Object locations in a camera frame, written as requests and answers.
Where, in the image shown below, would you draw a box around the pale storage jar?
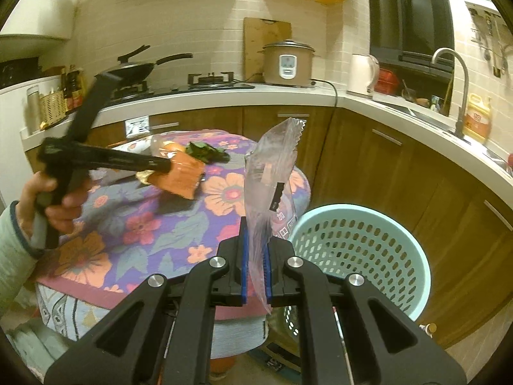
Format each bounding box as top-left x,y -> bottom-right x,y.
26,85 -> 43,135

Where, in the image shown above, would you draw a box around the red container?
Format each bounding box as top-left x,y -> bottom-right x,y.
378,68 -> 400,94

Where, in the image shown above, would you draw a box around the white striped cloth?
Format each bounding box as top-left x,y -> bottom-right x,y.
210,315 -> 268,359

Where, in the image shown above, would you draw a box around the beige rice cooker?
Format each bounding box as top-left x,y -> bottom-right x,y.
262,40 -> 317,88

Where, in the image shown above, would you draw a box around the light blue perforated basket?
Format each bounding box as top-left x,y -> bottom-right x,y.
276,204 -> 433,354

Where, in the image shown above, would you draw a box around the steel sink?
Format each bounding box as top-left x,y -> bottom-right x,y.
387,102 -> 458,129

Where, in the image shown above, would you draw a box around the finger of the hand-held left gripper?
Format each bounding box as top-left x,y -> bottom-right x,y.
67,73 -> 122,144
42,138 -> 174,174

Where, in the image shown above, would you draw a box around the person's left hand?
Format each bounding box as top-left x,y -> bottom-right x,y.
18,168 -> 93,242

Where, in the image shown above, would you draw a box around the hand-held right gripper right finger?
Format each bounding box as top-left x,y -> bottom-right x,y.
264,241 -> 467,385

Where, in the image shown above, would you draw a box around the dark window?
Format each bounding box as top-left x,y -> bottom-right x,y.
368,0 -> 456,73

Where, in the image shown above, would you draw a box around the clear plastic container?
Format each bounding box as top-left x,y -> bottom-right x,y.
149,134 -> 177,157

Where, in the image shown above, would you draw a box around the green vegetable leaves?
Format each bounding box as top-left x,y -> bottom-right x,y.
188,140 -> 230,165

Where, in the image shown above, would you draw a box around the person's left forearm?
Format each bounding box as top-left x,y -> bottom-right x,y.
0,201 -> 43,323

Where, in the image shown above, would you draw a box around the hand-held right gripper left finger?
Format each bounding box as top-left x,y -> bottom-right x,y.
44,217 -> 250,385

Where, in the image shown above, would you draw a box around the pale blue patterned cloth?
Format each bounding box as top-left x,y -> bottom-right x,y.
34,285 -> 121,346

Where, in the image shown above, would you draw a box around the white electric kettle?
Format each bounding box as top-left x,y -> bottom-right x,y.
347,53 -> 380,99

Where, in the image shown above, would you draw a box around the black spatula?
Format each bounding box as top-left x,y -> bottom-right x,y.
117,45 -> 151,65

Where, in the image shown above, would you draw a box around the wooden base cabinet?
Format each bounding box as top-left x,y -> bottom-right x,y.
94,104 -> 513,349

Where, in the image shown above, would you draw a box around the black gas stove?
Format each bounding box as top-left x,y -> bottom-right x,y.
108,71 -> 256,103

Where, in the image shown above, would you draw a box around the orange snack packet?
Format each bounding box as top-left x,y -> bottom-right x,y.
150,153 -> 206,200

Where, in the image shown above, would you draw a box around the white label plate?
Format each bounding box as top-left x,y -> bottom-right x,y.
125,116 -> 151,137

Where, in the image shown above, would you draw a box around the wooden cutting board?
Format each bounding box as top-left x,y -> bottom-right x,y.
244,17 -> 292,83

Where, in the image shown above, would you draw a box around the orange stool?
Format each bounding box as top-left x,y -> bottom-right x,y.
208,356 -> 238,381

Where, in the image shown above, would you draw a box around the clear printed plastic bag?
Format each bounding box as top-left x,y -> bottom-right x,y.
243,117 -> 307,315

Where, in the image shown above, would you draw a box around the wicker basket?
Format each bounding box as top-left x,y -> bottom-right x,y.
39,90 -> 67,126

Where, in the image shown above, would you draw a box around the black wok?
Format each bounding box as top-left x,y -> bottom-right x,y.
106,53 -> 194,86

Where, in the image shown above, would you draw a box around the yellow liquid jug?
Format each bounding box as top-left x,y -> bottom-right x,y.
464,93 -> 493,143

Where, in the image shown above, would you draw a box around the metal faucet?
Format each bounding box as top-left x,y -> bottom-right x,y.
432,47 -> 470,139

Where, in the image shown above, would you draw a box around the white side shelf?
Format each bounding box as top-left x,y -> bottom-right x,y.
0,74 -> 87,153

